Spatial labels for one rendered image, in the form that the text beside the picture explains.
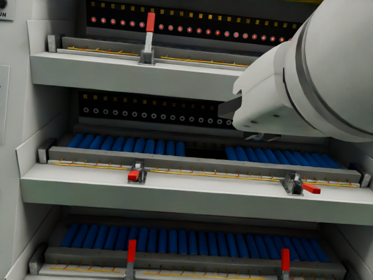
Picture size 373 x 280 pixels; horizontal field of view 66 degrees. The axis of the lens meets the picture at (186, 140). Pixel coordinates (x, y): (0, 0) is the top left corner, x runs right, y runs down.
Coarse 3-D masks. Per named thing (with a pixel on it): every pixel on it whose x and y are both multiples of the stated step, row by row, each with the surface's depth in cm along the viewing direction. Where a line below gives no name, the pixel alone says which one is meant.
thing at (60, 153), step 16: (64, 160) 49; (80, 160) 50; (96, 160) 50; (112, 160) 50; (128, 160) 50; (160, 160) 50; (176, 160) 50; (192, 160) 51; (208, 160) 51; (224, 160) 52; (224, 176) 50; (272, 176) 51; (304, 176) 52; (320, 176) 52; (336, 176) 52; (352, 176) 52
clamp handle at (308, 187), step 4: (296, 176) 48; (296, 180) 48; (300, 184) 45; (304, 184) 44; (308, 184) 44; (304, 188) 44; (308, 188) 43; (312, 188) 41; (316, 188) 41; (312, 192) 41; (316, 192) 41
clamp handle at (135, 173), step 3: (135, 162) 46; (135, 165) 46; (138, 165) 46; (135, 168) 46; (138, 168) 47; (132, 171) 42; (135, 171) 43; (138, 171) 43; (129, 174) 40; (132, 174) 40; (135, 174) 40; (138, 174) 42; (129, 177) 40; (132, 177) 40; (135, 177) 40; (132, 180) 40; (135, 180) 40
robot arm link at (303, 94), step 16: (304, 32) 15; (288, 48) 17; (288, 64) 16; (304, 64) 15; (288, 80) 17; (304, 80) 15; (304, 96) 15; (304, 112) 16; (320, 112) 15; (320, 128) 16; (336, 128) 15; (352, 128) 14
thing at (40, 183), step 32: (64, 128) 61; (160, 128) 62; (192, 128) 62; (224, 128) 63; (32, 160) 48; (352, 160) 58; (32, 192) 45; (64, 192) 46; (96, 192) 46; (128, 192) 46; (160, 192) 46; (192, 192) 46; (224, 192) 46; (256, 192) 47; (320, 192) 50; (352, 192) 51
